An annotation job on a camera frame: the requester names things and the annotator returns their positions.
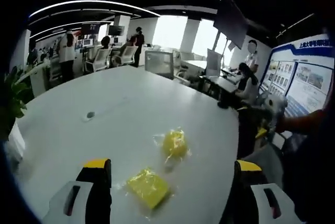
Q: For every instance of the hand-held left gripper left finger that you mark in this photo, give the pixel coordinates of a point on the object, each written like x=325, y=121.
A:
x=96, y=182

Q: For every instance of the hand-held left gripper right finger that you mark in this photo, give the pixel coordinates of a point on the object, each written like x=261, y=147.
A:
x=248, y=190

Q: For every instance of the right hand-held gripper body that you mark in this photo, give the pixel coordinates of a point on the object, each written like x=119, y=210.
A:
x=273, y=107

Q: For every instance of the large yellow sponge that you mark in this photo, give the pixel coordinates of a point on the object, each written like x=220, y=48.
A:
x=148, y=187

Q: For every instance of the small yellow sponge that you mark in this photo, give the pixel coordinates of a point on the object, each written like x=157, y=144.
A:
x=174, y=143

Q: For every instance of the desk monitor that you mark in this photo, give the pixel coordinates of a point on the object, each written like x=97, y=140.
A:
x=213, y=63

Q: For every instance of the white faceted plant pot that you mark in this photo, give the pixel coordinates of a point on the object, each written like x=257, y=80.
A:
x=17, y=137

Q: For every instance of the hanging dark screen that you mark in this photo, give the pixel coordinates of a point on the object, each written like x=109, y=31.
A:
x=230, y=22

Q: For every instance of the green leafy plant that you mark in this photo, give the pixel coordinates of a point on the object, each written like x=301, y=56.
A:
x=13, y=98

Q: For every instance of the grey desk partition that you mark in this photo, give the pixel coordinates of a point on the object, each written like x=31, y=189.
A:
x=159, y=63

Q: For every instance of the white office chair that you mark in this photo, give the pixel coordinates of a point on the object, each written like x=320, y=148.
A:
x=127, y=54
x=98, y=58

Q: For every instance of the curved ceiling light strip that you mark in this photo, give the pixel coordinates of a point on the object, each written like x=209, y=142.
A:
x=91, y=4

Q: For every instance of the blue wall poster board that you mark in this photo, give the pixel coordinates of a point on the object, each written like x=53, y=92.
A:
x=301, y=74

